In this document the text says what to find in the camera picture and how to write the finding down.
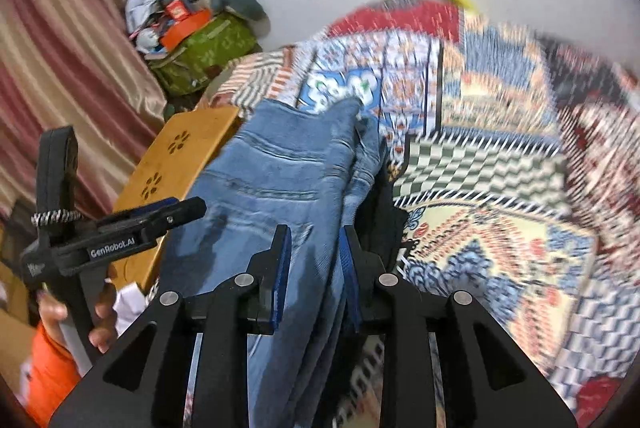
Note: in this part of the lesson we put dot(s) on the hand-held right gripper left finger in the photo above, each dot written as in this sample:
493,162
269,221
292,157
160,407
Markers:
282,268

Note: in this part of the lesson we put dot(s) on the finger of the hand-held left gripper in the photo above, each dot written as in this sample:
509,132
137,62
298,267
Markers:
185,210

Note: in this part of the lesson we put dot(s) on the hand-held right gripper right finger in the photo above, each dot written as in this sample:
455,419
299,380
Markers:
350,278

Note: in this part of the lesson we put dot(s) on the blue denim pants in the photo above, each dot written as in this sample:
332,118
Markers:
280,168

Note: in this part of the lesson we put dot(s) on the person's left hand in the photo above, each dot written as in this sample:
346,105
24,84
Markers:
106,308

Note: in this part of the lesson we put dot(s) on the wooden lap tray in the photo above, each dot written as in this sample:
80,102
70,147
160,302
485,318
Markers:
170,168

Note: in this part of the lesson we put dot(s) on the white crumpled plastic sheet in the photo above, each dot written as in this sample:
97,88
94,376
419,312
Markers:
130,303

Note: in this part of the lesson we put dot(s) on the pink striped curtain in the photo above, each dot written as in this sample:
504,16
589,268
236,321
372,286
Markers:
65,58

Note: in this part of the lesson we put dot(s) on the green patterned bag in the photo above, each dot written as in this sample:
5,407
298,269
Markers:
210,48

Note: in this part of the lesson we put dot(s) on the cardboard box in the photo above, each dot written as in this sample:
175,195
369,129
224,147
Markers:
15,338

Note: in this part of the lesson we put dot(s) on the orange plastic container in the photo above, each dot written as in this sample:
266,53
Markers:
182,26

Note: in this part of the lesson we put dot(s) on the patchwork blanket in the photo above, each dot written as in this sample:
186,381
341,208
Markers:
500,158

